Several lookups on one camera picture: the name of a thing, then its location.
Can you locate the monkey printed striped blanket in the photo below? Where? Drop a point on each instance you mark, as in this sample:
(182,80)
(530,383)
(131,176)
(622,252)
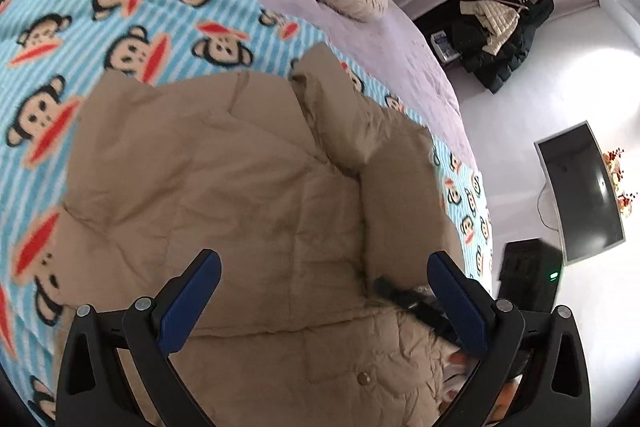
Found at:
(75,7)

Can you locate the black box with green light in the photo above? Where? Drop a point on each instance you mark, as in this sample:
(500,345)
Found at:
(525,267)

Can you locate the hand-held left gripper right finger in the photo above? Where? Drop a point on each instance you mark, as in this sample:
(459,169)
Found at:
(457,302)

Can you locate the blue and white box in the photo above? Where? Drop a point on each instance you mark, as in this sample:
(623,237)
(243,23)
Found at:
(444,47)

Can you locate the cream quilted jacket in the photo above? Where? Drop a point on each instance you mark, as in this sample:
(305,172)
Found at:
(495,22)

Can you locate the red flower decoration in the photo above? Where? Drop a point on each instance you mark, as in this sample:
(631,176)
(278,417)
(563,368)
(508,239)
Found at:
(620,187)

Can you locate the black jacket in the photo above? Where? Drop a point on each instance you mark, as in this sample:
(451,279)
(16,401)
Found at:
(500,64)

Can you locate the tan puffer jacket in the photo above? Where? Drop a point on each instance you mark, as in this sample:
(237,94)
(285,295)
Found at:
(250,182)

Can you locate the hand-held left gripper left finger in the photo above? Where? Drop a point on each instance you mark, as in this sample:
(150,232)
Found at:
(192,297)

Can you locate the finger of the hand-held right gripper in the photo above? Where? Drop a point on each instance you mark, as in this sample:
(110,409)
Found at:
(395,294)

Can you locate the curved monitor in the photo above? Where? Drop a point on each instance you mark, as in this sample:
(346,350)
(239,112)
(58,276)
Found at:
(580,192)

